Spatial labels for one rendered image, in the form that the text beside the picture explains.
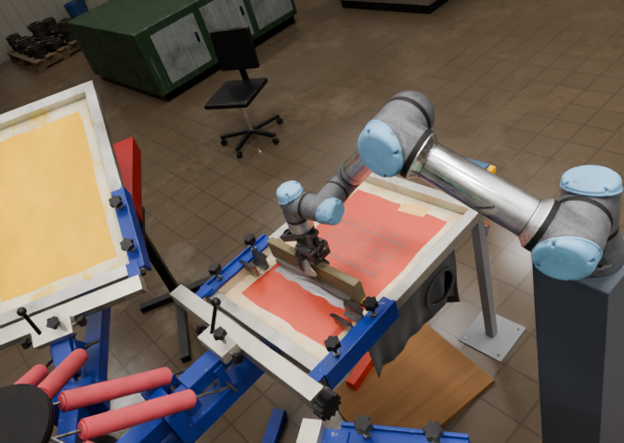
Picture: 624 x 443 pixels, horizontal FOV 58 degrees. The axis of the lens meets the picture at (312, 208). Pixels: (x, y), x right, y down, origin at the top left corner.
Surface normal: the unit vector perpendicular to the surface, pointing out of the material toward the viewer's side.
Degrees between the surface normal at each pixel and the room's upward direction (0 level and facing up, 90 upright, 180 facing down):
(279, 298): 0
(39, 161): 32
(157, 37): 90
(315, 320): 0
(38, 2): 90
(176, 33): 90
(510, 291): 0
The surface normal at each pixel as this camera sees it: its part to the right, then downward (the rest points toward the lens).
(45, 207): -0.10, -0.35
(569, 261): -0.43, 0.69
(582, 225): 0.15, -0.58
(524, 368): -0.27, -0.75
